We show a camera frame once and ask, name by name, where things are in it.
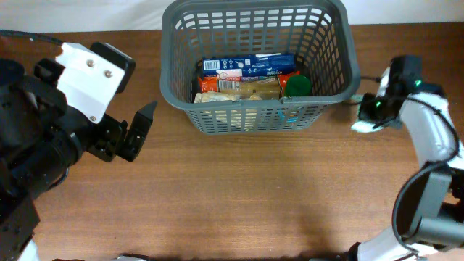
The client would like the spaghetti pack red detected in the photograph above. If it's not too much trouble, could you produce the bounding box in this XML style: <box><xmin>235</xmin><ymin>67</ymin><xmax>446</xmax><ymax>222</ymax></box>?
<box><xmin>197</xmin><ymin>71</ymin><xmax>300</xmax><ymax>100</ymax></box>

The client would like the tissue multipack blue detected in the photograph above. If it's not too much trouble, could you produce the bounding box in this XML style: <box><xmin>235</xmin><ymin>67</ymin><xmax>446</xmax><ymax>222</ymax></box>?
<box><xmin>202</xmin><ymin>53</ymin><xmax>297</xmax><ymax>77</ymax></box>

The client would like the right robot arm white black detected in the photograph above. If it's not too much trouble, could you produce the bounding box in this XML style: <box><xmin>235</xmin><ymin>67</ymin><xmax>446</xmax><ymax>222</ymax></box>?
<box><xmin>344</xmin><ymin>55</ymin><xmax>463</xmax><ymax>261</ymax></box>

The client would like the small round blue tin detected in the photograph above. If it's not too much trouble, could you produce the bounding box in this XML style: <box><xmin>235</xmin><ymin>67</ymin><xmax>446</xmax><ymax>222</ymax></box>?
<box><xmin>278</xmin><ymin>107</ymin><xmax>302</xmax><ymax>124</ymax></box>

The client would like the green lid jar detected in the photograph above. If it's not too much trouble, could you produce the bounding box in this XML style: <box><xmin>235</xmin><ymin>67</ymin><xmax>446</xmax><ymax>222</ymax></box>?
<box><xmin>283</xmin><ymin>75</ymin><xmax>312</xmax><ymax>97</ymax></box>

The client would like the white teal packet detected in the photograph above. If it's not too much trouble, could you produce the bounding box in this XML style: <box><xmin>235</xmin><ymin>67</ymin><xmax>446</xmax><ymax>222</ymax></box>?
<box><xmin>351</xmin><ymin>93</ymin><xmax>383</xmax><ymax>133</ymax></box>

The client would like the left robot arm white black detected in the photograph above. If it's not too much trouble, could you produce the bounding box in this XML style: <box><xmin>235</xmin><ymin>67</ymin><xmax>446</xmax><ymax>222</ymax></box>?
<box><xmin>1</xmin><ymin>59</ymin><xmax>157</xmax><ymax>260</ymax></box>

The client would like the rice bag beige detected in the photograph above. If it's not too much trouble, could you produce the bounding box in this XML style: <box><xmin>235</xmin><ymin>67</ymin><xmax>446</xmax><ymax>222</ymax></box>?
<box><xmin>186</xmin><ymin>91</ymin><xmax>276</xmax><ymax>134</ymax></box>

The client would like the grey plastic basket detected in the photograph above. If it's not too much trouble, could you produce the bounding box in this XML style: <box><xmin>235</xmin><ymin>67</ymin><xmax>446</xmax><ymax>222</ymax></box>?
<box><xmin>160</xmin><ymin>0</ymin><xmax>360</xmax><ymax>134</ymax></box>

